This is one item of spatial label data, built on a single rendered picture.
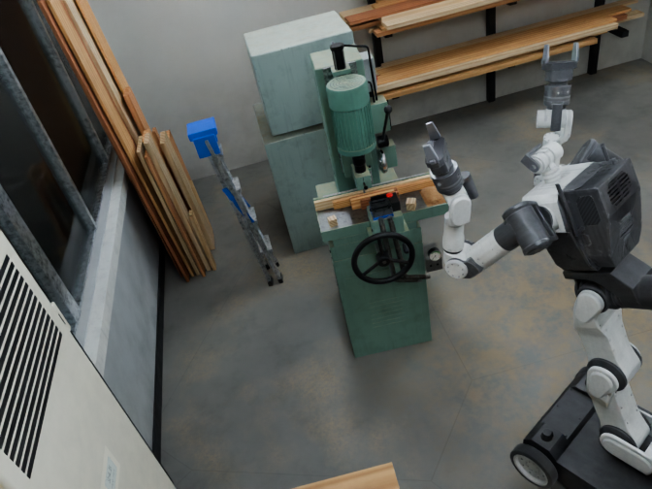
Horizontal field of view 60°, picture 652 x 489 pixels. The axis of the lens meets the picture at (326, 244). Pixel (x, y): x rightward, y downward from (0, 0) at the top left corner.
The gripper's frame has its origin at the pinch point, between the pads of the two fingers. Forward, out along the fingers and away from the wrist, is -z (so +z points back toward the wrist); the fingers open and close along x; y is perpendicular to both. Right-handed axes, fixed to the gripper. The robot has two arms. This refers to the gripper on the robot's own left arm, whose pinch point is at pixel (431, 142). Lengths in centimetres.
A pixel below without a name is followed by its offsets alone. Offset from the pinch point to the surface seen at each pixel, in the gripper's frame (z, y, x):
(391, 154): 59, -47, 81
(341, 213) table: 62, -70, 49
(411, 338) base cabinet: 149, -66, 35
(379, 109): 36, -44, 85
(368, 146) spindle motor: 35, -45, 58
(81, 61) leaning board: -33, -190, 105
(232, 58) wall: 52, -203, 251
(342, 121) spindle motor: 19, -50, 57
